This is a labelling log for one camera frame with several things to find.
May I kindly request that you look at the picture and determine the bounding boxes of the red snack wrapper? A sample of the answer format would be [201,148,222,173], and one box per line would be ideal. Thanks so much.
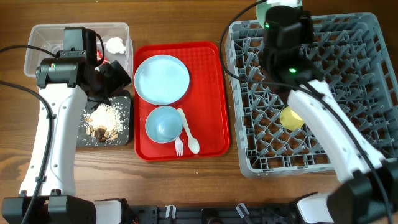
[96,49,109,63]

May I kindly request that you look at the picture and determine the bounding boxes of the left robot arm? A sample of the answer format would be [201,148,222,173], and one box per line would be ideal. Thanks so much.
[1,57,132,223]

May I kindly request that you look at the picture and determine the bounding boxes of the black plastic tray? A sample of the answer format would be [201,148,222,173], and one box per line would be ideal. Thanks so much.
[76,90,132,147]

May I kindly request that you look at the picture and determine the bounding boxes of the white plastic spoon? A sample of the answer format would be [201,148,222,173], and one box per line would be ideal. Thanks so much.
[177,108,200,154]

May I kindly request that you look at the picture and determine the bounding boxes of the clear plastic bin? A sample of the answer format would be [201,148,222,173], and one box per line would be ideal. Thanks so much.
[24,22,132,95]

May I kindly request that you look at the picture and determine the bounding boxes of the red serving tray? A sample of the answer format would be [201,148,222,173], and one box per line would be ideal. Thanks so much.
[133,41,230,162]

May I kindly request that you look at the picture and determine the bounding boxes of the white napkin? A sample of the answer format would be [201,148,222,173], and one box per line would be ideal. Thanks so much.
[106,37,126,54]

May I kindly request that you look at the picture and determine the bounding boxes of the small light blue bowl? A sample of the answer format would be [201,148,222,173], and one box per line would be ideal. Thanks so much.
[145,106,183,144]

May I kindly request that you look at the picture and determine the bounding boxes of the white plastic fork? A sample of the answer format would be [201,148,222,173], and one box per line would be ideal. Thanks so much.
[175,137,184,157]

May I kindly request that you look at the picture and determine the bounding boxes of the mint green bowl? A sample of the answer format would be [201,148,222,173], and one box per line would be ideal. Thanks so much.
[256,0,302,21]

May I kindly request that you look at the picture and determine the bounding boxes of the rice and peanut scraps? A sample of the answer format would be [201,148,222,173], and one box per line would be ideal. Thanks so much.
[81,104,130,144]

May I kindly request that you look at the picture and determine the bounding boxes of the yellow plastic cup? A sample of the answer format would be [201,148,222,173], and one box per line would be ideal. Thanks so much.
[279,106,305,131]

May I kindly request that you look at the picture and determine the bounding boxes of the light blue plate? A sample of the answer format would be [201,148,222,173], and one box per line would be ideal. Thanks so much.
[134,55,190,106]

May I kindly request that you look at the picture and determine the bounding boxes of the grey dishwasher rack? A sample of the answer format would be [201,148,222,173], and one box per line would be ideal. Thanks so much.
[224,13,397,178]

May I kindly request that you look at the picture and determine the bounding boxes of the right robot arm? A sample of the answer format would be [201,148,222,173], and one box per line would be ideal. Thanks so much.
[261,1,397,223]

